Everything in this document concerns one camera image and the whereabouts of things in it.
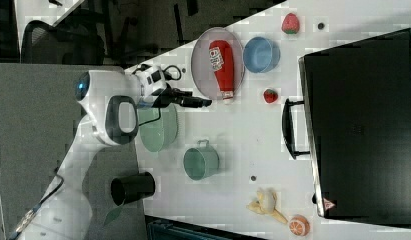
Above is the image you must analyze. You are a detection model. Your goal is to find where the peeled toy banana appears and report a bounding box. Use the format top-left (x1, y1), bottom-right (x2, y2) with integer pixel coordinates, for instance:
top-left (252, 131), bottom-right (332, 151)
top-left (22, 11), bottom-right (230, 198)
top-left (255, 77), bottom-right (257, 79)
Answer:
top-left (246, 188), bottom-right (288, 224)

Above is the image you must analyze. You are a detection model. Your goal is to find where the red ketchup bottle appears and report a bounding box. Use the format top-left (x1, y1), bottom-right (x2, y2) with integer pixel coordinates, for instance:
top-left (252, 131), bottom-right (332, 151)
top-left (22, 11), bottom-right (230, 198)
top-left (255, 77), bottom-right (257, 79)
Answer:
top-left (209, 40), bottom-right (234, 104)

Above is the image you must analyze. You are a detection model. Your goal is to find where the toy orange half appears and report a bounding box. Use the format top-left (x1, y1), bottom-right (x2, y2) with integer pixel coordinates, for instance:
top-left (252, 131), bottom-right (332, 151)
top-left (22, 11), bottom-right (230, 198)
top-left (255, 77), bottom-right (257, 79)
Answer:
top-left (288, 215), bottom-right (310, 236)

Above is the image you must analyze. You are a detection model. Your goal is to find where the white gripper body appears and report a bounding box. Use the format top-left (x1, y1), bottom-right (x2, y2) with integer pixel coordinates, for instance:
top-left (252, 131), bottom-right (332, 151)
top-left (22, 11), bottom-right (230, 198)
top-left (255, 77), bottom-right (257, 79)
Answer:
top-left (135, 64), bottom-right (171, 108)

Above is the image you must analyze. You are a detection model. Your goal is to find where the blue bowl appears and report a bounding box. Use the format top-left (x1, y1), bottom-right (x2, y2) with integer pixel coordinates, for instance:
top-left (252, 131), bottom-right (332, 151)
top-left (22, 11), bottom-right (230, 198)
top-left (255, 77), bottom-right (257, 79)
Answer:
top-left (243, 37), bottom-right (281, 73)

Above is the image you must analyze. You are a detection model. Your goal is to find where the green colander basket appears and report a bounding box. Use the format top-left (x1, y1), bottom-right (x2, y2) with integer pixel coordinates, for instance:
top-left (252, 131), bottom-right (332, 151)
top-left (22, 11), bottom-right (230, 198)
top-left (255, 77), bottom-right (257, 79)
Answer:
top-left (138, 104), bottom-right (178, 152)

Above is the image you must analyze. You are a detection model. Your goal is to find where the black office chair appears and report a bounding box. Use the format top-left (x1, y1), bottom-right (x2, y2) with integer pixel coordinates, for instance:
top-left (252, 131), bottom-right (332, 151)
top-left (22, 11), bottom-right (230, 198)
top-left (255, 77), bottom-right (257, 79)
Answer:
top-left (20, 9), bottom-right (105, 65)

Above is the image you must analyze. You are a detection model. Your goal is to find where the small red toy strawberry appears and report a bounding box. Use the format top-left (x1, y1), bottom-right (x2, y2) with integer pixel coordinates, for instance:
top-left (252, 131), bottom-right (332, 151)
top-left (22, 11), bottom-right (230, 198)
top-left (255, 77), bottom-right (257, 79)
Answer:
top-left (263, 88), bottom-right (279, 104)

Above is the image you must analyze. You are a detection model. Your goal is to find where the toaster oven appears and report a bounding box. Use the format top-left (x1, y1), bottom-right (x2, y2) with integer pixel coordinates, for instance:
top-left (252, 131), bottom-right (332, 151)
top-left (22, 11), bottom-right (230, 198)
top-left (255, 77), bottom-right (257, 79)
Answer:
top-left (298, 28), bottom-right (411, 229)

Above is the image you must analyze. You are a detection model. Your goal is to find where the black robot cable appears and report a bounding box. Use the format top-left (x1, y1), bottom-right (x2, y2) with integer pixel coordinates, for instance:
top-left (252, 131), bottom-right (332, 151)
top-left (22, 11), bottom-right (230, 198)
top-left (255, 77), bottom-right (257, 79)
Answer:
top-left (138, 64), bottom-right (183, 127)

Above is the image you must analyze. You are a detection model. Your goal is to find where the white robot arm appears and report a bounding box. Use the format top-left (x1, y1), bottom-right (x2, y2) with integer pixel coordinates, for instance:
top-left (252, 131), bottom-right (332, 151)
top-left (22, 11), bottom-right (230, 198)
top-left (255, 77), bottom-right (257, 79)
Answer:
top-left (7, 66), bottom-right (212, 240)

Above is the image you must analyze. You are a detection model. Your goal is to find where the green mug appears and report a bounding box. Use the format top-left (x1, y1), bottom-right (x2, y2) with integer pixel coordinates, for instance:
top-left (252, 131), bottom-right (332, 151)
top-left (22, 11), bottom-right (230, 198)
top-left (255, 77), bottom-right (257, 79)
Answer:
top-left (183, 139), bottom-right (220, 181)

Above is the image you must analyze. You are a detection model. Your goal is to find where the black cylinder mount near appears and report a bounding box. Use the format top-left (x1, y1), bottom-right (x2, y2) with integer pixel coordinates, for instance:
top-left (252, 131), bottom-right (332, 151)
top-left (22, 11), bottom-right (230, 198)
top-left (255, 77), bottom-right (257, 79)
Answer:
top-left (110, 172), bottom-right (156, 206)

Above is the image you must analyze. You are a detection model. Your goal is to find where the large toy strawberry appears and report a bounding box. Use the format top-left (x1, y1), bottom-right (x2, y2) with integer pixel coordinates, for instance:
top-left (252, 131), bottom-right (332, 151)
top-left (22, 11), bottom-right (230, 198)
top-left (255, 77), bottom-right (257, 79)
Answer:
top-left (281, 13), bottom-right (300, 34)

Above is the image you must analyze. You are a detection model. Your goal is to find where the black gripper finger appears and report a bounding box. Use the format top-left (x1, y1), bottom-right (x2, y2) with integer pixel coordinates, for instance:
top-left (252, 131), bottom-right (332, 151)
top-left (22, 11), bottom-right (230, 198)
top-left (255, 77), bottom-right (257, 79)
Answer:
top-left (175, 97), bottom-right (212, 108)
top-left (171, 88), bottom-right (193, 97)

